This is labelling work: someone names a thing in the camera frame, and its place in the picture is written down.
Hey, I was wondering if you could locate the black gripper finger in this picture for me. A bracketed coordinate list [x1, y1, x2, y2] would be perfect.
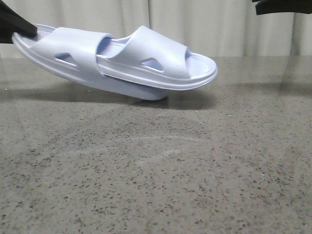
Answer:
[0, 0, 37, 44]
[252, 0, 312, 15]

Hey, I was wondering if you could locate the light blue slipper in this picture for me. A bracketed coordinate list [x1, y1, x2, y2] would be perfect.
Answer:
[12, 24, 168, 100]

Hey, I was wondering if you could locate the light blue slipper inserted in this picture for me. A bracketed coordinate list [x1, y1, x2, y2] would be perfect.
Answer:
[97, 26, 218, 90]

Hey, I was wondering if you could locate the grey-white curtain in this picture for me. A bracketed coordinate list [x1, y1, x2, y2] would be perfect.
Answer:
[6, 0, 312, 57]

